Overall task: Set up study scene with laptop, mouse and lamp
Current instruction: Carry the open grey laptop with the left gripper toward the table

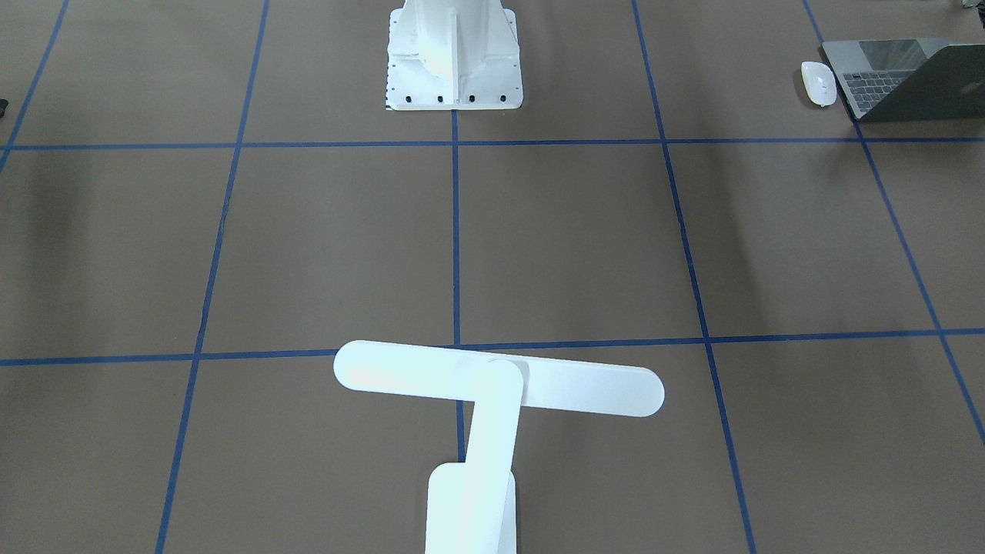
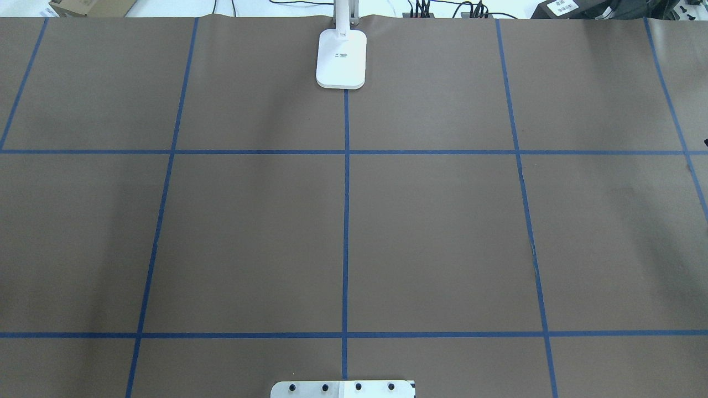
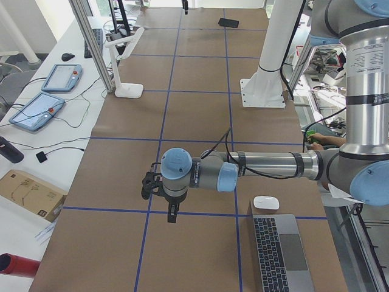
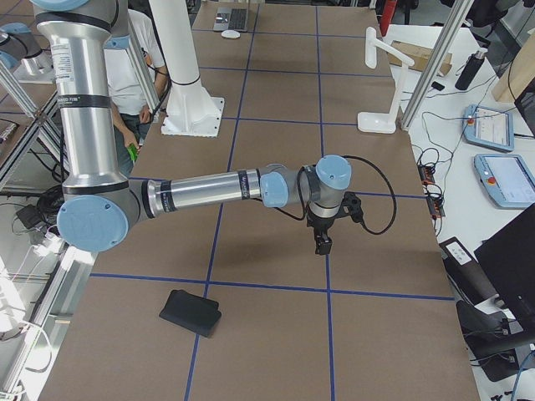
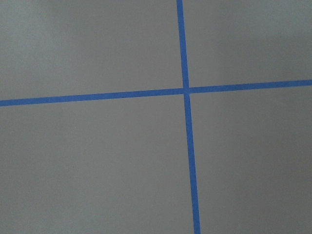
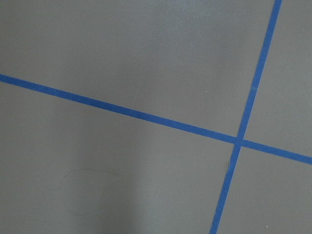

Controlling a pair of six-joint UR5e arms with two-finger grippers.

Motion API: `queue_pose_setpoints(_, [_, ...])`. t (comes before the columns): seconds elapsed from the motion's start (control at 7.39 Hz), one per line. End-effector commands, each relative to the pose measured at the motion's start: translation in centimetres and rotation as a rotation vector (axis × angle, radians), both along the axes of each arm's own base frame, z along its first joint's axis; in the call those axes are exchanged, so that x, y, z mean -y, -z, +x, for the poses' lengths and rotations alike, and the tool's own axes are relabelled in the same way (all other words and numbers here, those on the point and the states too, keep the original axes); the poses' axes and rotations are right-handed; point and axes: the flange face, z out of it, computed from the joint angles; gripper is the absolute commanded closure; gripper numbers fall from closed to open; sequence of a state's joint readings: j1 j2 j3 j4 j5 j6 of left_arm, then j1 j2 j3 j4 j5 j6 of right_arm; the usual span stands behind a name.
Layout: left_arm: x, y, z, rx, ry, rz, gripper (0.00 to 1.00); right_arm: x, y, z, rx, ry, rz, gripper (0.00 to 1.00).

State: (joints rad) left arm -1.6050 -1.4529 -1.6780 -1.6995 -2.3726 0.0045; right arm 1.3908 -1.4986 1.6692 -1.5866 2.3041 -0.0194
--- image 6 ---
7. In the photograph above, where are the blue tape grid lines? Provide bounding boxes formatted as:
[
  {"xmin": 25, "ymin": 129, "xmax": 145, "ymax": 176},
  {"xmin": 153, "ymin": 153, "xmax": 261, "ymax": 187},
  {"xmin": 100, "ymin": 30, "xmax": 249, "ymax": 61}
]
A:
[{"xmin": 0, "ymin": 0, "xmax": 312, "ymax": 234}]

